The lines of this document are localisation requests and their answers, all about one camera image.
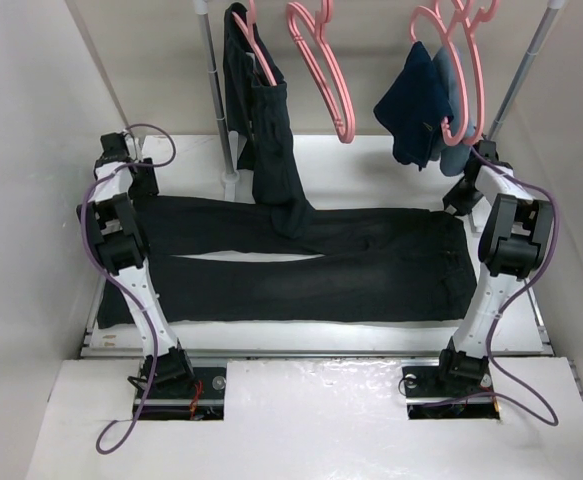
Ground black trousers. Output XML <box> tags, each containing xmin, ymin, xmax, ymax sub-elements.
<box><xmin>95</xmin><ymin>193</ymin><xmax>478</xmax><ymax>330</ymax></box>
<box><xmin>223</xmin><ymin>8</ymin><xmax>314</xmax><ymax>239</ymax></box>

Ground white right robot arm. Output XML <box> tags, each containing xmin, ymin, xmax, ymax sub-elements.
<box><xmin>433</xmin><ymin>140</ymin><xmax>555</xmax><ymax>394</ymax></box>

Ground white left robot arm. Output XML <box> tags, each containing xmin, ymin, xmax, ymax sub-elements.
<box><xmin>77</xmin><ymin>131</ymin><xmax>196</xmax><ymax>397</ymax></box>

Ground light blue jeans on hanger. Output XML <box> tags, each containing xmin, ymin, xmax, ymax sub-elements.
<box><xmin>428</xmin><ymin>45</ymin><xmax>480</xmax><ymax>177</ymax></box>

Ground navy blue trousers on hanger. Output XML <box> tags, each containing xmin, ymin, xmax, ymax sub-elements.
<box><xmin>373</xmin><ymin>41</ymin><xmax>454</xmax><ymax>169</ymax></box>

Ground black trousers on hanger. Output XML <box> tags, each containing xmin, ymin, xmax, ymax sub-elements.
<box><xmin>223</xmin><ymin>8</ymin><xmax>314</xmax><ymax>239</ymax></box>

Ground pink hanger holding navy trousers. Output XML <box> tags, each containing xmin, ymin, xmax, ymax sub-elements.
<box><xmin>409</xmin><ymin>1</ymin><xmax>464</xmax><ymax>147</ymax></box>

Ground pink hanger holding blue jeans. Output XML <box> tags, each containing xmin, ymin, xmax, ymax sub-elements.
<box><xmin>442</xmin><ymin>0</ymin><xmax>500</xmax><ymax>146</ymax></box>

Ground pink hanger holding black trousers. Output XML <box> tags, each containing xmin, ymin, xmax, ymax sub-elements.
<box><xmin>225</xmin><ymin>1</ymin><xmax>286</xmax><ymax>89</ymax></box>

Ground empty pink hanger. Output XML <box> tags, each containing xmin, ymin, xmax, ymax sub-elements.
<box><xmin>285</xmin><ymin>0</ymin><xmax>356</xmax><ymax>144</ymax></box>

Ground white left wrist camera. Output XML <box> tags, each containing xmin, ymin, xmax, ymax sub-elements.
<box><xmin>125</xmin><ymin>138</ymin><xmax>142</xmax><ymax>162</ymax></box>

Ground grey clothes rack frame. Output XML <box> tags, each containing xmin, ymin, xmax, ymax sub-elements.
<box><xmin>192</xmin><ymin>0</ymin><xmax>565</xmax><ymax>201</ymax></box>

